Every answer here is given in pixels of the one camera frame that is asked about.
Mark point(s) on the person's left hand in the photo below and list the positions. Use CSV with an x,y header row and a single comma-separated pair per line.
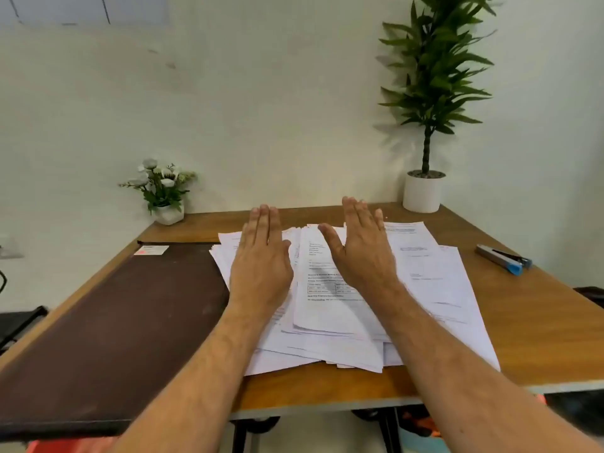
x,y
259,273

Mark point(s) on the person's right hand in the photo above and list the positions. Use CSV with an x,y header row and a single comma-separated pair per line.
x,y
365,259

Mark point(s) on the person's right thumb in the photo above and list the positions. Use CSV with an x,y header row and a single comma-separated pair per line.
x,y
331,241

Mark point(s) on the person's left thumb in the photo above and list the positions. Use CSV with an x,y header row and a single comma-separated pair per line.
x,y
288,252

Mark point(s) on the person's left forearm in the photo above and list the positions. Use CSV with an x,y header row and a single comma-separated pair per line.
x,y
212,372

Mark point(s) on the person's right forearm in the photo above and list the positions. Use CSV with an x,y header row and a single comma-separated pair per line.
x,y
448,367

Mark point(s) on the pile of white paper sheets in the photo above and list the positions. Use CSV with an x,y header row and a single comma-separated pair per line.
x,y
339,306

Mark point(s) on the small white card red mark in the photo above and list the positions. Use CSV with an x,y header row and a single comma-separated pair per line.
x,y
151,250

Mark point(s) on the small white flower plant pot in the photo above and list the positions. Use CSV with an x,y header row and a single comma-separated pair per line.
x,y
163,193

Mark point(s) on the grey and blue stapler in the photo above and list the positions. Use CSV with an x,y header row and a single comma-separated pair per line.
x,y
502,259

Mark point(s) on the tall green plant white pot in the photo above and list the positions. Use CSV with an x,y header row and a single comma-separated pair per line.
x,y
432,89

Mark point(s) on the dark brown leather desk mat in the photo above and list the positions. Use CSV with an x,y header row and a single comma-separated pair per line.
x,y
118,334

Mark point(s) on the black table leg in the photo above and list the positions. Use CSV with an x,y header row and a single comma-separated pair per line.
x,y
238,436
390,431

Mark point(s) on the orange object under table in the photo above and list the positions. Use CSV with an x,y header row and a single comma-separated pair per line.
x,y
422,425

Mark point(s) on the dark seat cushion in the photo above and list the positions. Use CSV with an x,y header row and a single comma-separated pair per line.
x,y
590,296

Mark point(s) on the window pane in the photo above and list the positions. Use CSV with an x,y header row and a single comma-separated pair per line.
x,y
71,7

